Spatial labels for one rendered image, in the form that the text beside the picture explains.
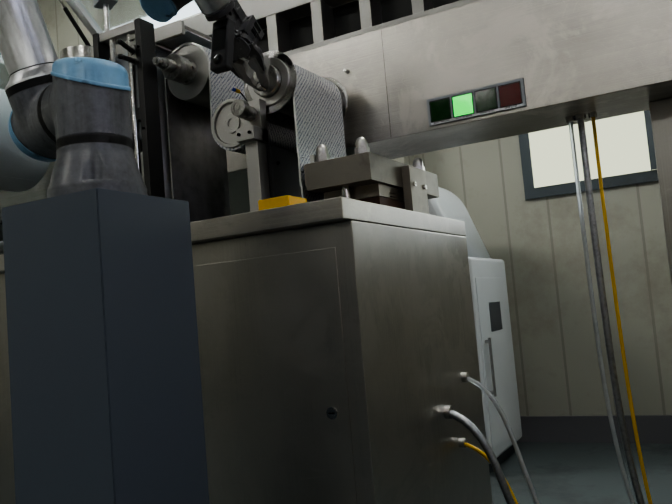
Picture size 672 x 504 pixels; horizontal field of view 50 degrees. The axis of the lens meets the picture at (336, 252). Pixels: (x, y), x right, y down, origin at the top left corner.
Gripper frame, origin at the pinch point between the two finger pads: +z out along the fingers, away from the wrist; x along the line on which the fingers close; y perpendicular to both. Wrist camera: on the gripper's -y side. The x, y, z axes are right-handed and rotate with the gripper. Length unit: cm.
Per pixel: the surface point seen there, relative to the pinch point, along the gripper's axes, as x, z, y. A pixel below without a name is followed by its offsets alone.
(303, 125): -6.2, 11.5, -2.1
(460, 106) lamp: -35, 31, 20
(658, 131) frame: -78, 51, 21
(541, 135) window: -18, 147, 152
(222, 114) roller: 14.8, 5.0, 0.9
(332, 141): -6.2, 22.9, 5.5
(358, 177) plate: -22.9, 16.3, -18.9
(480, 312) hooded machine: 0, 149, 48
